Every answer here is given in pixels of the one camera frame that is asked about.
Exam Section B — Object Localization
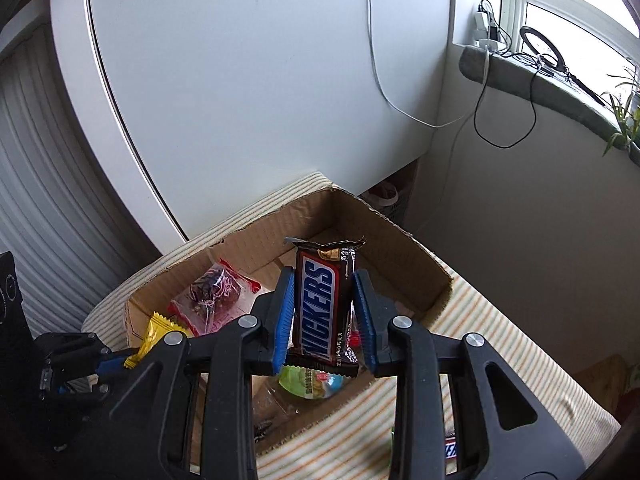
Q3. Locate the Snickers bar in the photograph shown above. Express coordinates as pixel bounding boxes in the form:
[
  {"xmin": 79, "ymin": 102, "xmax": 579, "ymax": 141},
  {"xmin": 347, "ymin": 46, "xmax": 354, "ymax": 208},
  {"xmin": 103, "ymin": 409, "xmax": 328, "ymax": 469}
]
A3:
[
  {"xmin": 285, "ymin": 237, "xmax": 366, "ymax": 378},
  {"xmin": 445, "ymin": 436, "xmax": 458, "ymax": 460}
]

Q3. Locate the yellow candy bag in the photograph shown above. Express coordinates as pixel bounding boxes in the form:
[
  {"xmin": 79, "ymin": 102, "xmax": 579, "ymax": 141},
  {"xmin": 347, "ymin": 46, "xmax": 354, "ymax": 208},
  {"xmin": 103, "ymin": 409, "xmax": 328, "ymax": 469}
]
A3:
[{"xmin": 124, "ymin": 312, "xmax": 193, "ymax": 370}]

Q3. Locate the green blue egg toy pack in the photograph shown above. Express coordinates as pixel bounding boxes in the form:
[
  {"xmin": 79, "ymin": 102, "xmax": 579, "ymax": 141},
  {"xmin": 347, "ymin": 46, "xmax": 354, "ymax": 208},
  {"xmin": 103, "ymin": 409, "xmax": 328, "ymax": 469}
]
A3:
[{"xmin": 278, "ymin": 366, "xmax": 350, "ymax": 400}]

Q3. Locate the dried fruit bag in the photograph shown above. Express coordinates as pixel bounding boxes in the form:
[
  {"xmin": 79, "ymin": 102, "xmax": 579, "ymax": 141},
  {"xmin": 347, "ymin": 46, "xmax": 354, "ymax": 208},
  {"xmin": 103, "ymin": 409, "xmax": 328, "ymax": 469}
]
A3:
[{"xmin": 167, "ymin": 259, "xmax": 267, "ymax": 337}]

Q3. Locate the cardboard box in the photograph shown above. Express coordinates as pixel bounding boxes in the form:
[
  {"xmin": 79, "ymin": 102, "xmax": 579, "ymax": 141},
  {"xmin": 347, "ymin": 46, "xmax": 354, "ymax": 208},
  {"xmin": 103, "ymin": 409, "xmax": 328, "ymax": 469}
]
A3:
[{"xmin": 108, "ymin": 188, "xmax": 451, "ymax": 470}]

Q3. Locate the small black candy packet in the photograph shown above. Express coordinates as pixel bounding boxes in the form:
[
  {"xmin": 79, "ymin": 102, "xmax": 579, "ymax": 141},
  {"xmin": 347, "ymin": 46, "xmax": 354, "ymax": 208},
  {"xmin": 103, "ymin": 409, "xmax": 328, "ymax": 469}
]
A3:
[{"xmin": 253, "ymin": 417, "xmax": 281, "ymax": 443}]

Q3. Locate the striped tablecloth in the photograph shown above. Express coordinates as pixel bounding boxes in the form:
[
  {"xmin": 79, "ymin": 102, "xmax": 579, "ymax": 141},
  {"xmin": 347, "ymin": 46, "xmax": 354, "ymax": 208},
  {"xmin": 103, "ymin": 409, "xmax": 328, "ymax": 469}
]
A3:
[{"xmin": 79, "ymin": 170, "xmax": 624, "ymax": 480}]

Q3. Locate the white wardrobe cabinet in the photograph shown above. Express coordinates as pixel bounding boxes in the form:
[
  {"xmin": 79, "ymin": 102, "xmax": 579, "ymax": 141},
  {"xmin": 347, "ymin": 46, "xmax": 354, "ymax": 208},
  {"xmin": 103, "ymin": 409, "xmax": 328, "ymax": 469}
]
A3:
[{"xmin": 50, "ymin": 0, "xmax": 450, "ymax": 252}]

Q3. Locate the white power strip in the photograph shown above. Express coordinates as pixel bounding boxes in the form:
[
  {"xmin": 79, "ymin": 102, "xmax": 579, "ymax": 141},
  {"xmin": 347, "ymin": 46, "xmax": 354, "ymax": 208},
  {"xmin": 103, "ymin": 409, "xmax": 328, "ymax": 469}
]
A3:
[{"xmin": 474, "ymin": 8, "xmax": 501, "ymax": 52}]

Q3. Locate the potted spider plant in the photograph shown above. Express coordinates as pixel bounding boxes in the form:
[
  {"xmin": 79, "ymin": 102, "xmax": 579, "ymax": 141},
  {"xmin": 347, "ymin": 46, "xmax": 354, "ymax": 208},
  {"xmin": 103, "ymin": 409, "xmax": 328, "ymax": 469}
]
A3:
[{"xmin": 601, "ymin": 67, "xmax": 639, "ymax": 155}]

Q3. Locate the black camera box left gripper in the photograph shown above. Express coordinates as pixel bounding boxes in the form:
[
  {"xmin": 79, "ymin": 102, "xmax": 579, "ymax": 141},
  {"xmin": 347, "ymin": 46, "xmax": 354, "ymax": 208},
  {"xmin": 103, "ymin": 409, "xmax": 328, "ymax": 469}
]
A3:
[{"xmin": 1, "ymin": 252, "xmax": 35, "ymax": 359}]

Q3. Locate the black cable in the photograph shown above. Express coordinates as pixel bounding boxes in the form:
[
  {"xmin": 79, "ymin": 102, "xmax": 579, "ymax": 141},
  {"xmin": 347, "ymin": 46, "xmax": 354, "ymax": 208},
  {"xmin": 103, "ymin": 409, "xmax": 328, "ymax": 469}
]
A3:
[{"xmin": 472, "ymin": 0, "xmax": 542, "ymax": 150}]

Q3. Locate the white cable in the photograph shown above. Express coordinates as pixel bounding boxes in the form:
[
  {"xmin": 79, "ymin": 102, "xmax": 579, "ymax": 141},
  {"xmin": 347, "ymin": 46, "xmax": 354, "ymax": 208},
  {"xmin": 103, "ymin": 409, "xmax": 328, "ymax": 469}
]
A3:
[{"xmin": 360, "ymin": 0, "xmax": 486, "ymax": 130}]

